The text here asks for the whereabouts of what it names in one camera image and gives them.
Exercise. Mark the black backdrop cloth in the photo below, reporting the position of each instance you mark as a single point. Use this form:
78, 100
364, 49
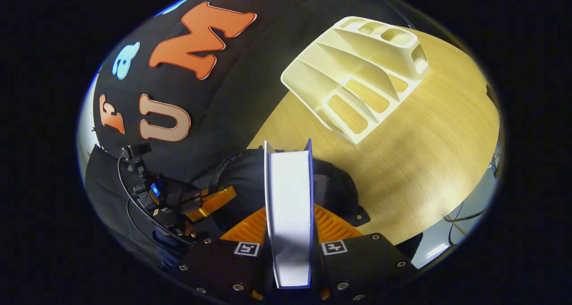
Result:
223, 112

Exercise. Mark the white plastic bookshelf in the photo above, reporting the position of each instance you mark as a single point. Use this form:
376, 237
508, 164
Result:
357, 72

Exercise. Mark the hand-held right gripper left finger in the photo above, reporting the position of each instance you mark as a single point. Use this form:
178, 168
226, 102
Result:
223, 269

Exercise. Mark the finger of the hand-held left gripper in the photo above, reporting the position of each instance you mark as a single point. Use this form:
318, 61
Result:
214, 200

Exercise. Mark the dark blue cover book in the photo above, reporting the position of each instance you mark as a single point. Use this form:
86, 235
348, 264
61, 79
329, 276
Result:
290, 206

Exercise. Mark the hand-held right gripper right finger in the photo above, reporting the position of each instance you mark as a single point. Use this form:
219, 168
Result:
357, 264

